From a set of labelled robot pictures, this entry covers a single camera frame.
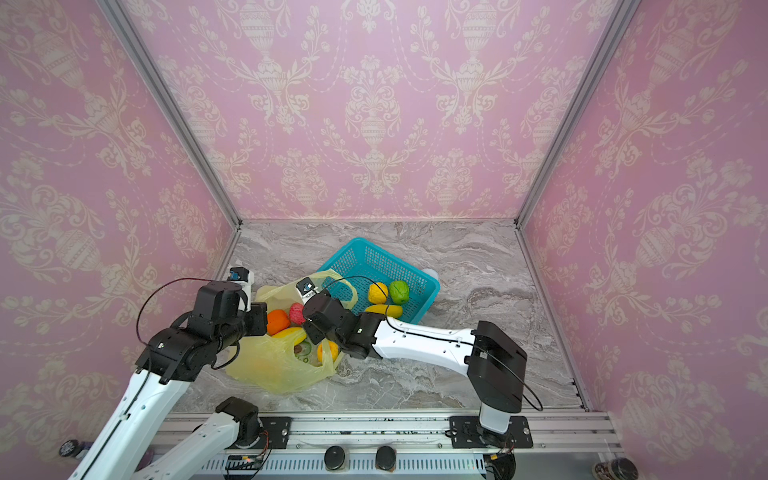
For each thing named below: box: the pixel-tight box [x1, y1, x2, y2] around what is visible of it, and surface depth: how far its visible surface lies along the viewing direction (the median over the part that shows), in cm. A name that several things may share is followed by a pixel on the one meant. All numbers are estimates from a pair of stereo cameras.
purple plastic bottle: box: [59, 439, 93, 457], surface depth 57 cm
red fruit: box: [290, 302, 306, 325], surface depth 91 cm
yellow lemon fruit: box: [368, 282, 389, 304], surface depth 96 cm
